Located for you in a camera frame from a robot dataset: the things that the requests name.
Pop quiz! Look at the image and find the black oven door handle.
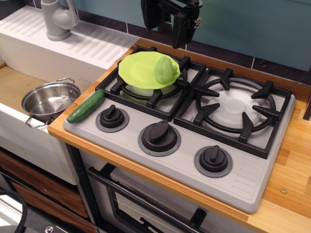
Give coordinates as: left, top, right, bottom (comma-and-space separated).
87, 167, 206, 233

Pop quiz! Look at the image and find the black right stove knob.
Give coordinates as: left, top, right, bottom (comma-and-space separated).
194, 145, 233, 178

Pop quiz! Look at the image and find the white right burner cap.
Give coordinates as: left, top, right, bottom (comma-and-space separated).
201, 83, 270, 129

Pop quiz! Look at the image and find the lime green plastic plate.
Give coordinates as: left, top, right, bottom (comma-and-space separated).
118, 51, 181, 89

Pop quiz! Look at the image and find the stainless steel pot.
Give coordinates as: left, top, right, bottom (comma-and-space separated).
21, 78, 81, 128

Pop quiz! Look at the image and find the black braided cable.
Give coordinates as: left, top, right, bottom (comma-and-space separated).
0, 189, 28, 233

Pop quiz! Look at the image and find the dark green toy pickle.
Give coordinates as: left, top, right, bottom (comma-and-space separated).
67, 90, 105, 124

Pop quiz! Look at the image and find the black right burner grate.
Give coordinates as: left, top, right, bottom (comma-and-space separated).
174, 68, 295, 159

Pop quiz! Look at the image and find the white burner cap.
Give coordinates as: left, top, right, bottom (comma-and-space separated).
125, 84, 180, 99
201, 83, 270, 129

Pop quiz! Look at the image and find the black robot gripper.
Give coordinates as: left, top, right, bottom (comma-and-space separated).
140, 0, 203, 49

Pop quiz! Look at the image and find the black burner grate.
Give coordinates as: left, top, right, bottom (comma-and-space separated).
96, 46, 207, 121
174, 68, 295, 159

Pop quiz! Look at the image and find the black stove knob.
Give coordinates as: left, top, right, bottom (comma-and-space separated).
138, 120, 181, 157
96, 104, 129, 133
194, 145, 233, 178

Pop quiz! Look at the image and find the black left burner grate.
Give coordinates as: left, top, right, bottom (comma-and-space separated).
96, 46, 207, 121

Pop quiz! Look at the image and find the grey toy stove top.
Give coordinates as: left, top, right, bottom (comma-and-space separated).
62, 46, 297, 214

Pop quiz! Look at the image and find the white left burner cap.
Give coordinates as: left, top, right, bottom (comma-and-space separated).
125, 84, 180, 99

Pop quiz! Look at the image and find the grey toy faucet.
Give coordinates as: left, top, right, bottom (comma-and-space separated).
41, 0, 79, 41

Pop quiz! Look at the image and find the white toy sink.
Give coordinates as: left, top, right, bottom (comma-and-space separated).
0, 6, 138, 185

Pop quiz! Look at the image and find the black left stove knob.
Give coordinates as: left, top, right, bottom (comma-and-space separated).
96, 104, 129, 133

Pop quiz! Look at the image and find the wooden drawer front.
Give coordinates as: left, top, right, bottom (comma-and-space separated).
0, 148, 98, 233

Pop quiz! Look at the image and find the light green toy cauliflower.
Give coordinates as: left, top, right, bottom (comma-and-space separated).
154, 56, 180, 83

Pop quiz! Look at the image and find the black middle stove knob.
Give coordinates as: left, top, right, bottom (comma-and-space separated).
138, 120, 181, 157

